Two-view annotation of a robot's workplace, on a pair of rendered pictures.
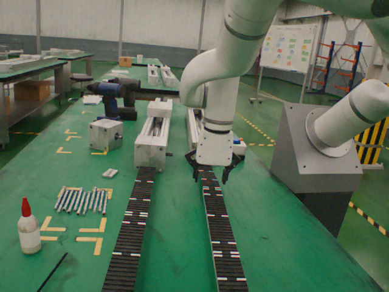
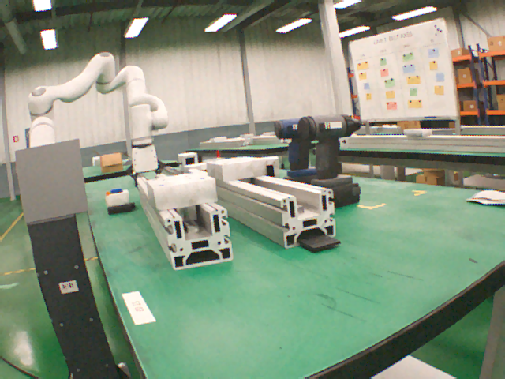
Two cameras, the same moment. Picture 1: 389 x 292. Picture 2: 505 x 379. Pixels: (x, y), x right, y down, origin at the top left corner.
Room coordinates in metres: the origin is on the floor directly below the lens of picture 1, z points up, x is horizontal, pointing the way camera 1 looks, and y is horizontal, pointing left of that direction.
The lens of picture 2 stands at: (2.37, -0.03, 0.98)
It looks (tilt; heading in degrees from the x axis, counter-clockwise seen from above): 8 degrees down; 166
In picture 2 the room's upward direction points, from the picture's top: 6 degrees counter-clockwise
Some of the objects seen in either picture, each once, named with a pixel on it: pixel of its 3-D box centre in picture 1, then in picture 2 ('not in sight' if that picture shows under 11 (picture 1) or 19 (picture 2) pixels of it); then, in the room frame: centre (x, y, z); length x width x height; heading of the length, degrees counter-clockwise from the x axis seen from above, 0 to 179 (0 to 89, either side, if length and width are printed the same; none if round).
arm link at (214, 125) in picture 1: (217, 123); (143, 141); (0.77, -0.06, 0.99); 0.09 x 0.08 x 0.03; 95
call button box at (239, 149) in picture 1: (231, 148); (120, 200); (1.09, -0.15, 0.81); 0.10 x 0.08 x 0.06; 95
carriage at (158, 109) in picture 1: (160, 111); (235, 173); (1.34, 0.18, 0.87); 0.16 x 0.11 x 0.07; 5
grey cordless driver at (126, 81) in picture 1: (121, 98); (339, 158); (1.48, 0.41, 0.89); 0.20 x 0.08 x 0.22; 101
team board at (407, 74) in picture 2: not in sight; (407, 118); (-0.99, 2.54, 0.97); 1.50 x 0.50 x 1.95; 12
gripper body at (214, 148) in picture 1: (214, 143); (144, 157); (0.77, -0.06, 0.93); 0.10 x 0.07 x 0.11; 95
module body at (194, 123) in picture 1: (198, 125); (166, 204); (1.35, -0.01, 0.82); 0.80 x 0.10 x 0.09; 5
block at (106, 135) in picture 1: (108, 135); (262, 173); (1.03, 0.34, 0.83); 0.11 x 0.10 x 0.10; 74
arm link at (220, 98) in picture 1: (220, 93); (141, 121); (0.77, -0.05, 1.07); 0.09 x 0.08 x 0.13; 95
